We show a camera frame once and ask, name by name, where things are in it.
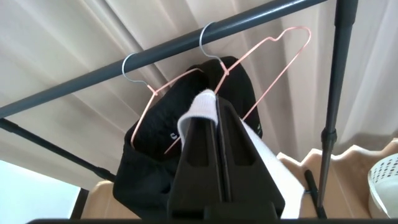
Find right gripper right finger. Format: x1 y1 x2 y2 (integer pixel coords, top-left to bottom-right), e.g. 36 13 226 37
216 96 286 219

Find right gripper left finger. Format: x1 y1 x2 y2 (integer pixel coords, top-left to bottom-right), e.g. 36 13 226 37
167 116 223 219

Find black shorts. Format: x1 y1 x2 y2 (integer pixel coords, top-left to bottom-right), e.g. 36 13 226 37
112 55 264 218

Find white garment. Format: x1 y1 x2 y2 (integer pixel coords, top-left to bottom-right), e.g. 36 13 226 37
177 89 305 219

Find pink clothes hanger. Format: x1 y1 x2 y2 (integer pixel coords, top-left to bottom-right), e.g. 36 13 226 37
164 21 312 156
121 52 205 150

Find white laundry basket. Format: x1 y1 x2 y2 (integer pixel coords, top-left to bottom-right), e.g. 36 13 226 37
368 152 398 219

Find black clothes rack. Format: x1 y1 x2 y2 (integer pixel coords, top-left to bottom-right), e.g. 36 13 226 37
0 0 359 219

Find beige curtain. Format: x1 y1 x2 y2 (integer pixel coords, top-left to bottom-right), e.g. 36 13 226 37
0 0 398 190

